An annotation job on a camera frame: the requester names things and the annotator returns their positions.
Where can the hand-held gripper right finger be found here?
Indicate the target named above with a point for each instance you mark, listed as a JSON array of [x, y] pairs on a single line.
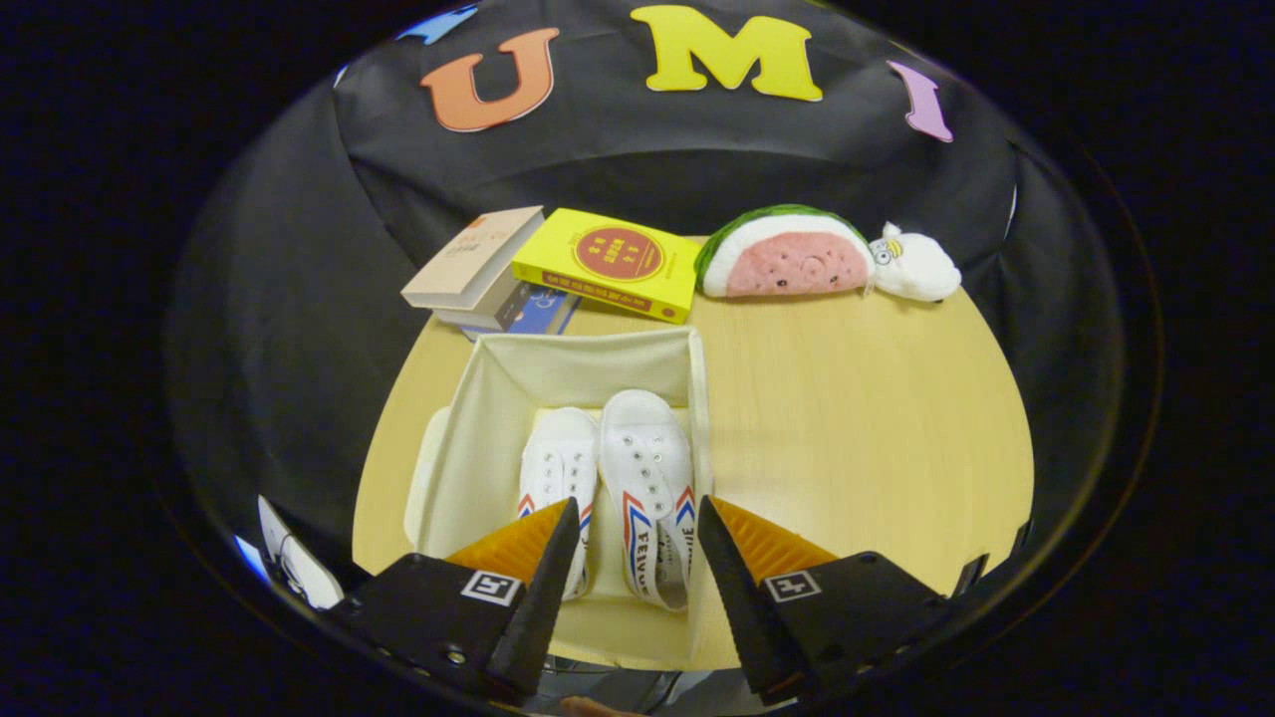
[[737, 597]]

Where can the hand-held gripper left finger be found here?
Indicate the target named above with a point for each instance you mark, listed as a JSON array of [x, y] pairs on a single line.
[[543, 597]]

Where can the white canvas shoe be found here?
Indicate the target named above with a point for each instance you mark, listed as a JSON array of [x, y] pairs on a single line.
[[558, 448], [647, 438]]

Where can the cream fabric storage box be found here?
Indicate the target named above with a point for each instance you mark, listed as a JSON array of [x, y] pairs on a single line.
[[588, 363]]

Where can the white desk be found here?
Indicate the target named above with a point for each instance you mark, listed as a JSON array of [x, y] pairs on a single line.
[[314, 583]]

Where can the blue book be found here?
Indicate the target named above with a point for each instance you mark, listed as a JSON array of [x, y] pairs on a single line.
[[548, 311]]

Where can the blue computer screen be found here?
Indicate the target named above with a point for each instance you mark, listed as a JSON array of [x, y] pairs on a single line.
[[251, 560]]

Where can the watermelon plush toy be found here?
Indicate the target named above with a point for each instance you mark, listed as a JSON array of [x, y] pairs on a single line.
[[787, 264]]

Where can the yellow book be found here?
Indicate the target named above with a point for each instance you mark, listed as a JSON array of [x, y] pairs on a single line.
[[558, 259]]

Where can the beige book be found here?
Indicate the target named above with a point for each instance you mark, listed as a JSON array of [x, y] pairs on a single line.
[[478, 254]]

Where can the white plush toy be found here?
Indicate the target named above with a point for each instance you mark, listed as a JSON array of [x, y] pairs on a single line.
[[921, 269]]

